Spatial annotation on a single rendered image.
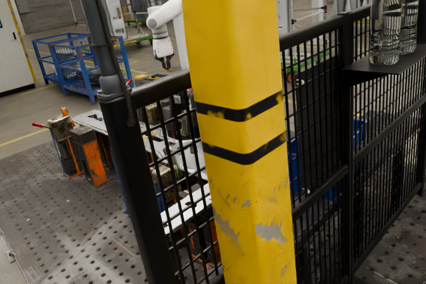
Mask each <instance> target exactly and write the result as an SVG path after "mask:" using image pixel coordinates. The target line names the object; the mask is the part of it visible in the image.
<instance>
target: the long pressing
mask: <svg viewBox="0 0 426 284"><path fill-rule="evenodd" d="M94 114H96V115H97V117H98V118H101V119H103V115H102V112H101V109H98V108H94V109H93V110H90V111H88V112H85V113H82V114H80V115H77V116H75V117H72V118H71V119H72V120H73V122H75V123H76V124H79V125H82V126H83V125H84V126H87V127H90V128H91V129H94V131H97V132H100V133H102V134H104V135H107V136H108V133H107V129H106V126H105V122H104V120H103V121H98V120H96V119H98V118H96V119H94V118H90V117H88V116H90V115H94ZM139 124H140V127H141V132H142V131H145V130H146V126H145V123H144V122H139ZM151 132H152V131H151ZM153 132H156V134H154V135H153V136H154V137H156V138H160V139H163V140H164V136H163V132H162V128H160V127H159V128H158V129H156V130H153ZM167 139H168V142H171V143H174V144H175V145H173V146H170V147H171V148H172V149H173V150H174V151H175V150H177V149H178V148H179V140H177V139H174V138H170V137H167ZM191 141H192V140H191V139H188V140H182V142H183V146H185V145H187V144H188V143H190V142H191ZM144 144H145V148H146V151H147V152H149V153H152V151H151V148H150V142H149V139H148V138H146V139H144ZM153 144H154V148H155V153H156V156H157V157H158V158H159V159H160V158H162V157H164V156H165V155H164V153H163V151H162V150H163V148H165V142H164V141H162V142H158V141H154V140H153ZM196 144H197V150H198V152H197V153H198V160H199V164H200V168H201V167H203V166H205V160H204V157H203V150H202V142H201V141H199V142H197V143H196ZM184 154H185V158H186V165H187V168H188V173H189V174H191V173H193V172H195V171H196V170H197V165H196V162H195V155H194V153H190V147H188V148H187V149H186V150H184ZM175 156H176V159H177V162H178V164H179V166H180V168H181V170H182V171H184V166H183V160H182V156H181V152H179V153H177V154H175ZM201 175H202V179H204V180H206V181H208V179H207V172H206V169H204V170H203V171H201Z"/></svg>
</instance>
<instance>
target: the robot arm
mask: <svg viewBox="0 0 426 284"><path fill-rule="evenodd" d="M147 10H148V18H147V20H146V25H147V27H148V28H149V29H151V30H152V35H153V38H154V39H153V52H154V55H155V60H159V61H160V62H162V67H163V68H164V69H167V67H169V68H171V63H170V60H171V58H172V56H174V52H173V48H172V44H171V40H170V39H169V37H168V36H167V35H168V31H167V25H166V23H167V22H169V21H170V20H172V19H173V18H175V17H176V16H178V15H179V14H181V13H182V12H183V7H182V0H169V1H167V2H166V3H165V4H163V5H162V6H152V7H149V8H148V9H147ZM164 56H166V59H167V61H166V63H165V61H164ZM166 64H167V66H166Z"/></svg>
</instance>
